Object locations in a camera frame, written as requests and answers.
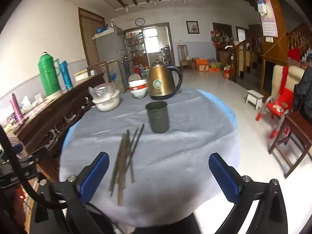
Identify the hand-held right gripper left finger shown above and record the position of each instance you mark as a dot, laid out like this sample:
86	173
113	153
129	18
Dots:
95	175

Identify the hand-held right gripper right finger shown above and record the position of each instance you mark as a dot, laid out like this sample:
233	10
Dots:
223	178

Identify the pile of dark chopsticks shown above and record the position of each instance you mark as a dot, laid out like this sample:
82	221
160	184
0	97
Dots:
123	160

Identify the dark green chopstick holder cup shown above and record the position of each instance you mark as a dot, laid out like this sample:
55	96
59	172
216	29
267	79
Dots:
158	119

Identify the grey tablecloth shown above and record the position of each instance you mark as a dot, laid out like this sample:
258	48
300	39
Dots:
175	156

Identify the purple bottle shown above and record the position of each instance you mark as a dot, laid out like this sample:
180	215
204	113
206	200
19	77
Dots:
15	109

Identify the blue table cover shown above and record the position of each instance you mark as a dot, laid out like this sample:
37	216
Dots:
229	112

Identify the carved wooden sideboard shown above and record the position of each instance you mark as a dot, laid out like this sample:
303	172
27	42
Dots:
53	117

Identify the clear plastic bag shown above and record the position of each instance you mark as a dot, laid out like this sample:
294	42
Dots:
103	91

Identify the small white stool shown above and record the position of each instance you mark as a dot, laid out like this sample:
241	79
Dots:
254	97

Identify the dark wooden chair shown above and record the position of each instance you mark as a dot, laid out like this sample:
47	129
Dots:
297	126

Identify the white patterned bowl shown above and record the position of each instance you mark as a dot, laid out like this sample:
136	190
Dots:
139	93

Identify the red child's chair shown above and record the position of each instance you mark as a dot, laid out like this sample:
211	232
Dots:
280	102

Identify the white red-rimmed bowl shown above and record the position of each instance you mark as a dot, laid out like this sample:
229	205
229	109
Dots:
137	84

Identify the green thermos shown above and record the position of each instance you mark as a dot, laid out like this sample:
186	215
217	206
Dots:
48	78

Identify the blue thermos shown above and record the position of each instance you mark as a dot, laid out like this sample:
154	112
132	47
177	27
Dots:
66	75

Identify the red carton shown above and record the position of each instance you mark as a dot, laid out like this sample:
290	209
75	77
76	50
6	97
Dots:
227	73

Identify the slatted wooden chair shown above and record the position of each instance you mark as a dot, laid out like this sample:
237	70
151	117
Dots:
97	69

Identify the gold electric kettle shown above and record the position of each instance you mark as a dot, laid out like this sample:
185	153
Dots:
160	82

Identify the beige armchair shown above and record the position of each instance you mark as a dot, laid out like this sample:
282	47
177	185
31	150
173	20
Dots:
277	78

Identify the orange box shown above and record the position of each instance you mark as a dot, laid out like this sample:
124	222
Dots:
202	64

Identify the dark jacket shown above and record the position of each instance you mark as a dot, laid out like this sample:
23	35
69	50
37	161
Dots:
304	90

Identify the light wooden chair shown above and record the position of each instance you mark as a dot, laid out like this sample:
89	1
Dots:
184	58

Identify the wooden stair railing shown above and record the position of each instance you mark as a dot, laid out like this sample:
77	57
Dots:
246	53

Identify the grey refrigerator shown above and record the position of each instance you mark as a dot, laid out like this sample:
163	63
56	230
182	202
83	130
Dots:
109	48

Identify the glass display cabinet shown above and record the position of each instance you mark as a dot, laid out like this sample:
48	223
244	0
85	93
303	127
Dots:
136	46

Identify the framed wall picture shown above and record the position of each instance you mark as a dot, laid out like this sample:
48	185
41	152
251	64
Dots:
192	27

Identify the round wall clock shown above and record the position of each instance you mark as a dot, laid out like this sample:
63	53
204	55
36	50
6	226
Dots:
140	21

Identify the wall calendar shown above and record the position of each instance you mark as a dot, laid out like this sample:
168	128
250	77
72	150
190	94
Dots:
269	22

